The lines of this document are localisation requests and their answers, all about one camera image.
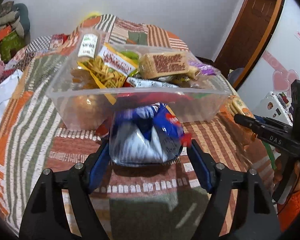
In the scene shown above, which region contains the orange label cracker pack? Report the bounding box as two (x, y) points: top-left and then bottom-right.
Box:
(228, 95), (254, 118)

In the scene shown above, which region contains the purple cake roll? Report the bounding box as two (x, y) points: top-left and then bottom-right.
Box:
(189, 61), (219, 75)

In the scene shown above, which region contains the blue white snack packet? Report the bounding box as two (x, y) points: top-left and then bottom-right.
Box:
(109, 103), (192, 167)

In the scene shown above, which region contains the clear plastic storage box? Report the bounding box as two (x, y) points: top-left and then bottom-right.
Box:
(46, 28), (231, 131)

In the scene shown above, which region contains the red snack packet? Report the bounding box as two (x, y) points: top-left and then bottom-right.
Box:
(117, 92), (191, 105)

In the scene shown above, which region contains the brown print biscuit pack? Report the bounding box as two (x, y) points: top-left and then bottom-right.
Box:
(139, 51), (189, 79)

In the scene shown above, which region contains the clear popcorn snack bag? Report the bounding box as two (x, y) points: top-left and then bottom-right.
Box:
(70, 66), (106, 129)

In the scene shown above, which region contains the right hand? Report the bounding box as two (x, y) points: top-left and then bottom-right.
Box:
(272, 152), (300, 193)

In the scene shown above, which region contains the white suitcase with stickers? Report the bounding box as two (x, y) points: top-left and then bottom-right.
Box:
(252, 91), (293, 126)

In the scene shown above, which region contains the white wardrobe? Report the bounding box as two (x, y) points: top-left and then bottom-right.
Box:
(238, 0), (300, 111)

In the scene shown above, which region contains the patchwork striped bed blanket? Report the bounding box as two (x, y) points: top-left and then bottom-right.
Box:
(0, 13), (276, 240)

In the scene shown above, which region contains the brown wooden door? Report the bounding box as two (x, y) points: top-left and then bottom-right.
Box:
(215, 0), (283, 89)

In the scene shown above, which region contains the white plastic bag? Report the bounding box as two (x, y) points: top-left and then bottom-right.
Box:
(0, 69), (23, 123)

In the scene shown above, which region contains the yellow fries snack packet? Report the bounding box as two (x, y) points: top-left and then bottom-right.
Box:
(77, 42), (139, 105)

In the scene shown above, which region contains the white green label packet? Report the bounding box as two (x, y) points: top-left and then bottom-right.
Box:
(77, 34), (98, 59)

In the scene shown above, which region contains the pile of clothes and boxes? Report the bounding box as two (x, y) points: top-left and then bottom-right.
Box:
(0, 1), (30, 63)

